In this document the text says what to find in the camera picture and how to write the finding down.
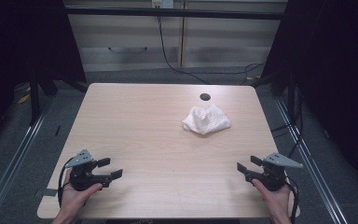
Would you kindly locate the black horizontal bar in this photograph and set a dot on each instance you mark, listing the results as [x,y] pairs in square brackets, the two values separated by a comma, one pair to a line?
[174,13]

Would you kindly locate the black curtain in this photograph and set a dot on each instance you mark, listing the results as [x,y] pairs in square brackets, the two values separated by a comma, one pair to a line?
[21,40]
[335,62]

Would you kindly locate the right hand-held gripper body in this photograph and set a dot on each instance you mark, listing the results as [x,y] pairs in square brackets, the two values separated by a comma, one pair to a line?
[275,175]

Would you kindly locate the person's right hand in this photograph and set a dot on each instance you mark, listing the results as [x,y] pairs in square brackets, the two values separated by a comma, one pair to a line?
[278,200]

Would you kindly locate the yellow floor tape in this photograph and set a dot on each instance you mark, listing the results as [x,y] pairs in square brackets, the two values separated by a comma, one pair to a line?
[24,99]

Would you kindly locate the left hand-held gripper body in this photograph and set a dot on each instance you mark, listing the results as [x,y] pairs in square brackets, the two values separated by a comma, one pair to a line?
[80,179]

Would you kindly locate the person's left hand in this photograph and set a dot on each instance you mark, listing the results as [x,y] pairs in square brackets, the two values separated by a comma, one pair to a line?
[73,199]

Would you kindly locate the metal floor rail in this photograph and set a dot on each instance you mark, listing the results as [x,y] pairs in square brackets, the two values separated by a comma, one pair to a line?
[310,174]
[9,171]

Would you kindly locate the white wall socket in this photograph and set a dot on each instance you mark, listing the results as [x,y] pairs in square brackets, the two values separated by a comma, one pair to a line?
[163,3]

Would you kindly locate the wooden wall post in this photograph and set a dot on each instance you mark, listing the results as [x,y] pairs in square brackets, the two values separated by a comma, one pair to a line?
[182,37]

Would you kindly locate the white patterned cloth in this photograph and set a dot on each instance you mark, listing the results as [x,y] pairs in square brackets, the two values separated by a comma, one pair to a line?
[206,120]

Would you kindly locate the black metal stand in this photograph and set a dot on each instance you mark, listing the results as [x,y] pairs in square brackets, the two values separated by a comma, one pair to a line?
[34,102]

